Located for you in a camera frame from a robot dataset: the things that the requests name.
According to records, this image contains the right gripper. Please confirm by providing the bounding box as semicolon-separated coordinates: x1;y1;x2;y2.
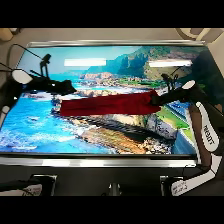
151;89;178;107

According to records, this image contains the red garment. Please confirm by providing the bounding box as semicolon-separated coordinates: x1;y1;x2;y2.
59;89;163;118

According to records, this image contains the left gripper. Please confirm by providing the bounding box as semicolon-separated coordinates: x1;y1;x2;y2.
49;79;79;96

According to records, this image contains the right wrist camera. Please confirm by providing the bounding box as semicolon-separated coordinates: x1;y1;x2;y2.
161;71;180;93

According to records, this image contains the black cable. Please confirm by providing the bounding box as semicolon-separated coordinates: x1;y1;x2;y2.
6;43;46;73

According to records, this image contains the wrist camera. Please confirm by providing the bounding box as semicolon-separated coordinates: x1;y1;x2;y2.
39;53;53;80
161;71;180;93

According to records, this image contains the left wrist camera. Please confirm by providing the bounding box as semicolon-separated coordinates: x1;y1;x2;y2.
39;53;53;80

